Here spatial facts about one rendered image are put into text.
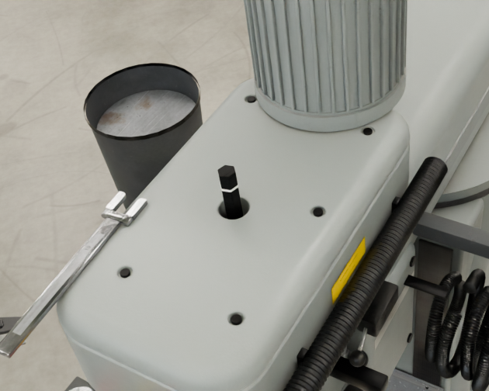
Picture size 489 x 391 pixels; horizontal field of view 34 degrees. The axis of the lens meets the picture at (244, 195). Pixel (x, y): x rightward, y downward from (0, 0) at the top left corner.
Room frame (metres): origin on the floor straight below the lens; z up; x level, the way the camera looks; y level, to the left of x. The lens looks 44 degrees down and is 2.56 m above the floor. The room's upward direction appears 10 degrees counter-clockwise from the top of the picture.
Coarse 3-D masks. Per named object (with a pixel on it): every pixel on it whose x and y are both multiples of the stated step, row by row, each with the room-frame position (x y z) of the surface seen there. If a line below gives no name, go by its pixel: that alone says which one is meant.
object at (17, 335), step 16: (112, 208) 0.69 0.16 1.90; (112, 224) 0.66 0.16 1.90; (128, 224) 0.66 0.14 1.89; (96, 240) 0.64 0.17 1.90; (80, 256) 0.62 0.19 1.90; (64, 272) 0.60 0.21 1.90; (80, 272) 0.60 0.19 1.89; (48, 288) 0.58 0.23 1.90; (64, 288) 0.58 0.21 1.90; (48, 304) 0.56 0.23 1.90; (32, 320) 0.54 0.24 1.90; (16, 336) 0.53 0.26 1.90; (0, 352) 0.51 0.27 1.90
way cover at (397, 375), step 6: (396, 372) 0.92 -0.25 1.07; (402, 372) 0.91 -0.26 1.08; (390, 378) 0.92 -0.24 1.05; (396, 378) 0.91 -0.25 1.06; (402, 378) 0.91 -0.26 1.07; (408, 378) 0.90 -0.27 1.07; (414, 378) 0.90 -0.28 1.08; (390, 384) 0.91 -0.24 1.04; (396, 384) 0.91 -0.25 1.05; (402, 384) 0.90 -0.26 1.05; (408, 384) 0.90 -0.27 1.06; (414, 384) 0.89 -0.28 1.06; (420, 384) 0.88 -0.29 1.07; (426, 384) 0.88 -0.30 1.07; (432, 384) 0.87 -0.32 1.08; (390, 390) 0.90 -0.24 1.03; (396, 390) 0.90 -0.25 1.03; (402, 390) 0.89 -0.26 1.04; (408, 390) 0.89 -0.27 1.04; (414, 390) 0.88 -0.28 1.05; (420, 390) 0.88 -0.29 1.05; (426, 390) 0.87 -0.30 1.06; (432, 390) 0.87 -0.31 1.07; (438, 390) 0.86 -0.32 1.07
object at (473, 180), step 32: (480, 128) 1.09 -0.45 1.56; (480, 160) 1.01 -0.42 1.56; (448, 192) 0.94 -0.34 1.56; (480, 192) 0.95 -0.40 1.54; (480, 224) 0.93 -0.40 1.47; (416, 256) 0.91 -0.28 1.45; (448, 256) 0.87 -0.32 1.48; (480, 256) 0.92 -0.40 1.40; (416, 320) 0.90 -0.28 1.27; (480, 320) 0.92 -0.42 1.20; (416, 352) 0.90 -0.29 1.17; (448, 384) 0.86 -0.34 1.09
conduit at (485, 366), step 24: (432, 288) 0.76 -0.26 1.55; (456, 288) 0.81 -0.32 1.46; (480, 288) 0.81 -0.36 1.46; (432, 312) 0.74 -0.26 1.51; (456, 312) 0.80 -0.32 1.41; (480, 312) 0.71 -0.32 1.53; (432, 336) 0.72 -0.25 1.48; (480, 336) 0.76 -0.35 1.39; (432, 360) 0.71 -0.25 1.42; (456, 360) 0.73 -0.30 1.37; (480, 360) 0.65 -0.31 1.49; (480, 384) 0.64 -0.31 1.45
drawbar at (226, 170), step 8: (224, 168) 0.67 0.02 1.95; (232, 168) 0.67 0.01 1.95; (224, 176) 0.66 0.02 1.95; (232, 176) 0.66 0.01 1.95; (224, 184) 0.66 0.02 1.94; (232, 184) 0.66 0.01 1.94; (224, 192) 0.66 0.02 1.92; (232, 192) 0.66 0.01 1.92; (224, 200) 0.66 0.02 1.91; (232, 200) 0.65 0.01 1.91; (240, 200) 0.66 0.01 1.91; (232, 208) 0.65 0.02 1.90; (240, 208) 0.66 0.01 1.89; (232, 216) 0.66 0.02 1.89; (240, 216) 0.66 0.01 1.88
